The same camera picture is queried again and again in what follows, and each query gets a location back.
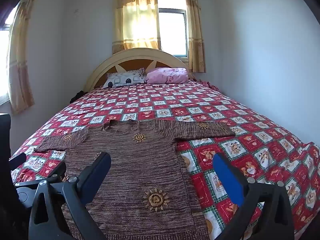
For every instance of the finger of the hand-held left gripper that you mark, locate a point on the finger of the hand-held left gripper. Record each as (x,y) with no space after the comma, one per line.
(56,172)
(17,161)

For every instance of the side window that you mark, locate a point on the side window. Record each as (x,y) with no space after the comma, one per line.
(3,55)

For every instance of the bedroom window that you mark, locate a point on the bedroom window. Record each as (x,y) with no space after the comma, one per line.
(173,30)

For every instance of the wide yellow window curtain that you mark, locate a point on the wide yellow window curtain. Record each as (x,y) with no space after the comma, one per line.
(135,17)

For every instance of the cream wooden bed headboard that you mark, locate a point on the cream wooden bed headboard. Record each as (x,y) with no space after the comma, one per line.
(135,57)

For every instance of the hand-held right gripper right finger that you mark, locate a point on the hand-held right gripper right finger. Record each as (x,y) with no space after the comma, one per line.
(228,177)

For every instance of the brown knit sweater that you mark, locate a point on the brown knit sweater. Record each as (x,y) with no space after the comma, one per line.
(140,167)

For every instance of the narrow yellow window curtain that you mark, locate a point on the narrow yellow window curtain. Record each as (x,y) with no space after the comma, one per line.
(196,30)

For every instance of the pink pillow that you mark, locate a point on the pink pillow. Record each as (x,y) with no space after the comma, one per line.
(167,75)

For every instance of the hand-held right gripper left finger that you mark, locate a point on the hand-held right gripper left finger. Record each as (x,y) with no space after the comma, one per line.
(98,171)

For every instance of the dark cloth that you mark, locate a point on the dark cloth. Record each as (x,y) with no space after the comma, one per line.
(77,96)

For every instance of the white patterned pillow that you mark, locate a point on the white patterned pillow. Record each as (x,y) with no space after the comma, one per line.
(123,78)

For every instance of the yellow side window curtain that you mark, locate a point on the yellow side window curtain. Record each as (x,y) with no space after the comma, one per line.
(21,55)

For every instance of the red checked printed quilt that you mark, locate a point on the red checked printed quilt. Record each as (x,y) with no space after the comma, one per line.
(150,105)

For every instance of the red crumpled cloth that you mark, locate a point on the red crumpled cloth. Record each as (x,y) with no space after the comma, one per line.
(208,84)

